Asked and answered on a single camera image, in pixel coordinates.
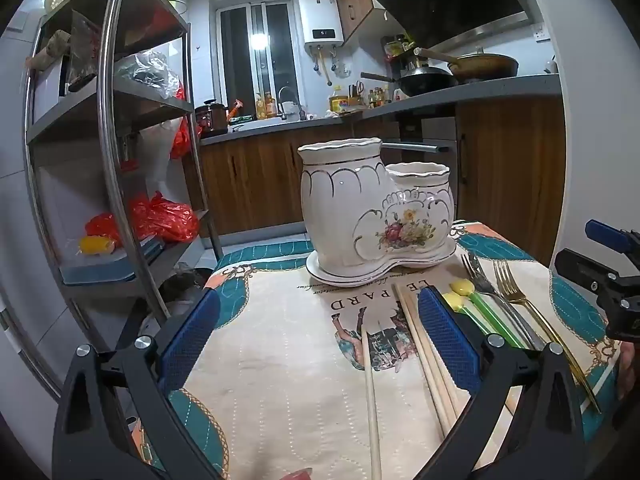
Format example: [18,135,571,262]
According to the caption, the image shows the white water heater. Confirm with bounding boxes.
[298,0,346,54]

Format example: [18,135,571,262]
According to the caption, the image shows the amber oil bottles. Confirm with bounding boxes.
[254,91,278,120]

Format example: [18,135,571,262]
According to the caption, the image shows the white ceramic drip tray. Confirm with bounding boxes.
[305,240,459,289]

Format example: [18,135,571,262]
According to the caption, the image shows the black range hood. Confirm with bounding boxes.
[366,0,532,55]

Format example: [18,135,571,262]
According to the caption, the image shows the yellow green plastic spoon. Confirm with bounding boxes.
[442,291,481,322]
[449,280,532,351]

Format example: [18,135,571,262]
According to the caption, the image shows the printed teal beige tablecloth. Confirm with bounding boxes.
[131,219,623,480]

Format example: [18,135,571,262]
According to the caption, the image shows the hanging red plastic bag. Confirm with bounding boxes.
[169,85,202,162]

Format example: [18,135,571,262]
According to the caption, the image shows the metal oven handle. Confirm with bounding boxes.
[380,142,451,154]

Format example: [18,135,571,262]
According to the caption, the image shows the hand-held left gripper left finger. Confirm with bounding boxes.
[52,287,223,480]

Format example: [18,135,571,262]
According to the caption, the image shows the silver fork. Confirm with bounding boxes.
[461,252,547,352]

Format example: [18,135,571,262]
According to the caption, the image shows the window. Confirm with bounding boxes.
[215,1,302,113]

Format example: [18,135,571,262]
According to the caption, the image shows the metal shelf rack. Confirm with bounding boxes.
[22,0,226,406]

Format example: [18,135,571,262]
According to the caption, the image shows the yellow oil bottle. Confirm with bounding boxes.
[328,85,351,114]

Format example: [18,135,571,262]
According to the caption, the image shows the dark red rice cooker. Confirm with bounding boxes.
[194,99,230,137]

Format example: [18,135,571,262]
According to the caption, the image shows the gold fork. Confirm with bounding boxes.
[493,260,602,414]

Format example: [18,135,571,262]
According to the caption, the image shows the kitchen faucet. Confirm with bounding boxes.
[277,86,307,121]

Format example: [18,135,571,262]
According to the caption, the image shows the clear plastic bag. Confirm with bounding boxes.
[116,49,182,102]

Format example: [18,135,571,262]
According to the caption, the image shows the wooden lower cabinets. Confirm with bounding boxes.
[181,96,567,267]

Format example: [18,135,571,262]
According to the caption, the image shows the white floral ceramic utensil holder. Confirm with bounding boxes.
[298,138,457,271]

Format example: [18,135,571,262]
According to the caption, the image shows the large red plastic bag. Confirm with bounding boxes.
[84,191,202,250]

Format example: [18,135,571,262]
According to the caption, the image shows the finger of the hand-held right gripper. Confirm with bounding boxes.
[553,248,640,343]
[585,219,640,256]

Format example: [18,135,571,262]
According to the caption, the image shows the wooden chopstick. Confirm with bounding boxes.
[400,287,461,423]
[361,329,383,480]
[391,285,451,442]

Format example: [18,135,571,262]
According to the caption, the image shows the yellow round object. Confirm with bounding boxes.
[78,235,117,257]

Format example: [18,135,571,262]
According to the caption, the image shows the brown frying pan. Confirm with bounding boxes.
[413,47,520,84]

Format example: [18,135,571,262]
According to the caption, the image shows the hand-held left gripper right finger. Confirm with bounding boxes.
[417,286,586,480]

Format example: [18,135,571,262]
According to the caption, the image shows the person's right hand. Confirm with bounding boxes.
[617,342,640,406]

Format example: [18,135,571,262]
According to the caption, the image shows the black wok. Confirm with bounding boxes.
[360,71,459,99]

